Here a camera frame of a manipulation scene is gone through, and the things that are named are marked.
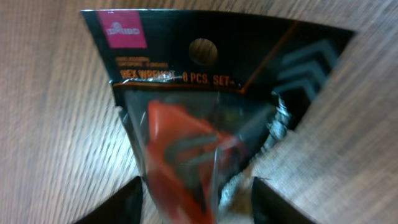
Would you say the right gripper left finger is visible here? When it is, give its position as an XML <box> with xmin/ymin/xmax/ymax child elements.
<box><xmin>74</xmin><ymin>176</ymin><xmax>144</xmax><ymax>224</ymax></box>

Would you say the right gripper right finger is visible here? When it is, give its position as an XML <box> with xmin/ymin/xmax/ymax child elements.
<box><xmin>251</xmin><ymin>177</ymin><xmax>315</xmax><ymax>224</ymax></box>

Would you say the black hex wrench package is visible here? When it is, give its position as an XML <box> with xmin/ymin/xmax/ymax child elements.
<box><xmin>81</xmin><ymin>9</ymin><xmax>355</xmax><ymax>223</ymax></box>

